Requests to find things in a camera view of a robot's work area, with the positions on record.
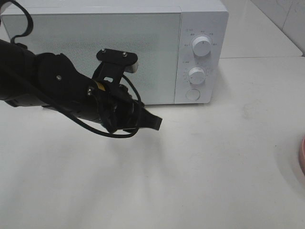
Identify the pink round plate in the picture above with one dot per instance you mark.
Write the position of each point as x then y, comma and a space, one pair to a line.
301, 155

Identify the round white door button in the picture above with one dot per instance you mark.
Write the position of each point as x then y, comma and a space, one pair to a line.
193, 94

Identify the white microwave door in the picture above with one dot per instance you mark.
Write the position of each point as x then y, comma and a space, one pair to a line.
81, 32

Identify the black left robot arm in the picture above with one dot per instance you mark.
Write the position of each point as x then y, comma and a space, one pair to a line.
51, 81

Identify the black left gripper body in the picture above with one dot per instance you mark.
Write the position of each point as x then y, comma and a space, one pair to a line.
118, 111

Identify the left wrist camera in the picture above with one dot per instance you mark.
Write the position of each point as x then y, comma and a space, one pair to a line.
113, 64

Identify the upper white power knob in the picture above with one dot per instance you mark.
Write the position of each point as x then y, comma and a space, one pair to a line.
201, 45

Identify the white timer knob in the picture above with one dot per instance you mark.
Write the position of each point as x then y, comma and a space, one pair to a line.
197, 76

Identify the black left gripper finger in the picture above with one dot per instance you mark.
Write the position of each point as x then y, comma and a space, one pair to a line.
149, 120

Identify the white microwave oven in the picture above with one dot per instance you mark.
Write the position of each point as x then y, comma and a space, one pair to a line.
197, 17

